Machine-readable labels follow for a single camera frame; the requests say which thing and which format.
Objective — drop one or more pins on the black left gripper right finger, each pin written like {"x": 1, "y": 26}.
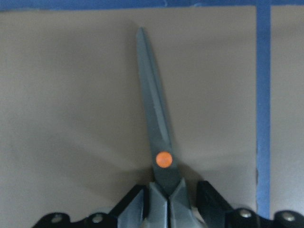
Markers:
{"x": 212, "y": 207}

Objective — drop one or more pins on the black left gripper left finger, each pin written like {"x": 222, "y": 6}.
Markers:
{"x": 130, "y": 211}

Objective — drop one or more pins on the orange grey scissors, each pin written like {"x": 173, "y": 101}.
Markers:
{"x": 168, "y": 204}

